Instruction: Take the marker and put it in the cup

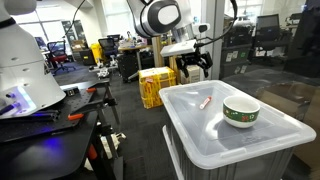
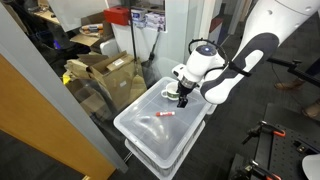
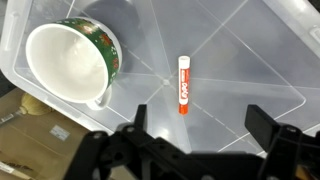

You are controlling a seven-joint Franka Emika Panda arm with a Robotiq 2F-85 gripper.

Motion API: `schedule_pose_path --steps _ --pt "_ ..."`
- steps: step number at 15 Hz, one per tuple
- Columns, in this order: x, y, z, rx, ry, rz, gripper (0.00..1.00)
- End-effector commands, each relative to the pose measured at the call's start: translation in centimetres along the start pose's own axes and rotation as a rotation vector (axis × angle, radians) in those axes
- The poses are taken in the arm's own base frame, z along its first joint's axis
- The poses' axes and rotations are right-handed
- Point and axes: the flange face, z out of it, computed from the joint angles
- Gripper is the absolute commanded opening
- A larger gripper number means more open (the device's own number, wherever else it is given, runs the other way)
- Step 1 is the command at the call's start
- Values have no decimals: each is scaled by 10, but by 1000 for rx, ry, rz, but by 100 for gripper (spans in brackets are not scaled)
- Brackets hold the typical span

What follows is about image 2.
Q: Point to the red and white marker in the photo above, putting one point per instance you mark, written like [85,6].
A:
[171,113]

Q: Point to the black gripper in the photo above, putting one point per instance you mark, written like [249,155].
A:
[184,89]

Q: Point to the clear plastic bin lid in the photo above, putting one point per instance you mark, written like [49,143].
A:
[160,135]

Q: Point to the large brown cardboard box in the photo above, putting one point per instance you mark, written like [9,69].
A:
[119,75]

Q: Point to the orange handled black clamp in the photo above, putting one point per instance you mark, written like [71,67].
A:
[263,126]

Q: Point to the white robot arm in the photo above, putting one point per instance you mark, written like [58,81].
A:
[268,25]

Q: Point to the white and green cup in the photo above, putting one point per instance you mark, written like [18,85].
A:
[170,91]

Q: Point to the black perforated robot table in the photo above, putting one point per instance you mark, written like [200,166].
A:
[285,156]

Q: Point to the red box on shelf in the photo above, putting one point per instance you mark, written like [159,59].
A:
[117,15]

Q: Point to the grey plastic storage bin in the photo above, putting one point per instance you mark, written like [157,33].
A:
[166,169]

